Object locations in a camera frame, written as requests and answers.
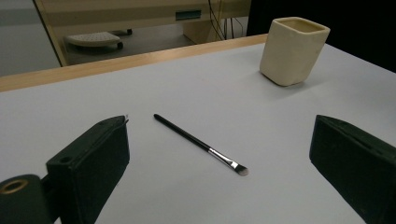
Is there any black curtain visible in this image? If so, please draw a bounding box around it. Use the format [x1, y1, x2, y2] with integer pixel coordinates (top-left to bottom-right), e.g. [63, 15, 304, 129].
[247, 0, 396, 75]

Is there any light wooden desk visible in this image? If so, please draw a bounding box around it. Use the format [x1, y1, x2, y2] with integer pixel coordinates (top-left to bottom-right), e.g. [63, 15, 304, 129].
[32, 0, 252, 67]

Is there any black makeup brush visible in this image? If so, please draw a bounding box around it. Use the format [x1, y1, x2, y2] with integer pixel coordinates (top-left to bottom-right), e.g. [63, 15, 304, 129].
[152, 113, 250, 177]

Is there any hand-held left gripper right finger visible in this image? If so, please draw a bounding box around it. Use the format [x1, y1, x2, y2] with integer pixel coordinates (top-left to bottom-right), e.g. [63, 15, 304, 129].
[308, 114, 396, 224]

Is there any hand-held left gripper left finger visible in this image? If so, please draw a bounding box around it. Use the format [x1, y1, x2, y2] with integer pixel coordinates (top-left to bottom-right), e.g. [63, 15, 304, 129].
[46, 115, 131, 224]

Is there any beige wooden holder block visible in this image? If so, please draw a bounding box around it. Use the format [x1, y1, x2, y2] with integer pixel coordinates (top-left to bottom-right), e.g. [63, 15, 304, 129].
[259, 16, 332, 88]

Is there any white table sheet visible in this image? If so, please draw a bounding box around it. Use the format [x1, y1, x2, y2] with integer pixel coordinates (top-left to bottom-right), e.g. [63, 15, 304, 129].
[0, 42, 396, 224]

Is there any wooden table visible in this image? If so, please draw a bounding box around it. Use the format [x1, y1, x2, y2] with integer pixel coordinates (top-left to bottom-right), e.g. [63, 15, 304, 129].
[0, 33, 269, 93]

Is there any bundle of hanging cables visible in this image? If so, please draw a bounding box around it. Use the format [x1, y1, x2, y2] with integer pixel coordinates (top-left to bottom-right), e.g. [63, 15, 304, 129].
[207, 0, 248, 42]

